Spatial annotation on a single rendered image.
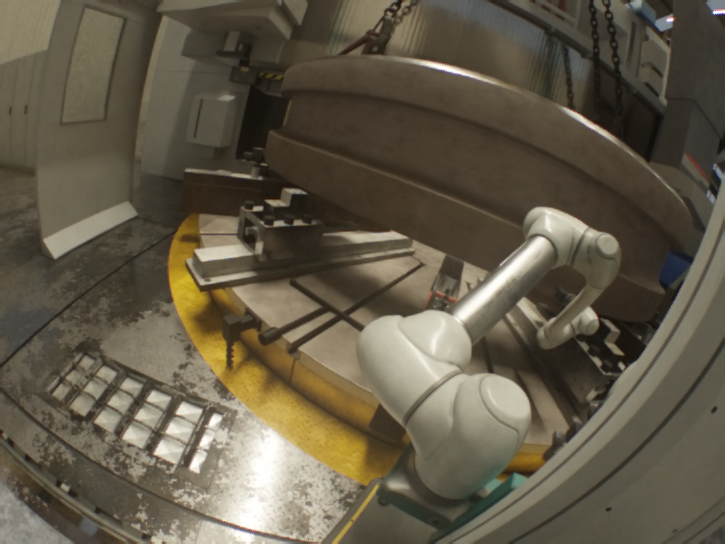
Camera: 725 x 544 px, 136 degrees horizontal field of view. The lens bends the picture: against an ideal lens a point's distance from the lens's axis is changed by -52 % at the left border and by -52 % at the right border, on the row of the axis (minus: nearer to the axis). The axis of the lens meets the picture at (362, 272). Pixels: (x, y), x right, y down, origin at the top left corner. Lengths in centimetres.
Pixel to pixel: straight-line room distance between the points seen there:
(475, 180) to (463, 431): 134
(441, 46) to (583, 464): 471
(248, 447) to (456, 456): 109
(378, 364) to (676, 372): 47
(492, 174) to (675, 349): 143
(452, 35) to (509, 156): 342
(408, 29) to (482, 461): 471
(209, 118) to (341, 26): 226
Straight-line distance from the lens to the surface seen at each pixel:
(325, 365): 140
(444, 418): 50
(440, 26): 487
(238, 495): 135
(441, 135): 167
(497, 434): 48
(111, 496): 144
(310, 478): 141
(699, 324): 30
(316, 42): 471
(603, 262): 88
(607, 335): 192
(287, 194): 191
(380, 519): 106
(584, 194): 180
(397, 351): 56
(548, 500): 40
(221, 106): 460
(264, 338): 148
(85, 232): 326
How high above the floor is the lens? 127
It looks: 24 degrees down
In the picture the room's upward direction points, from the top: 17 degrees clockwise
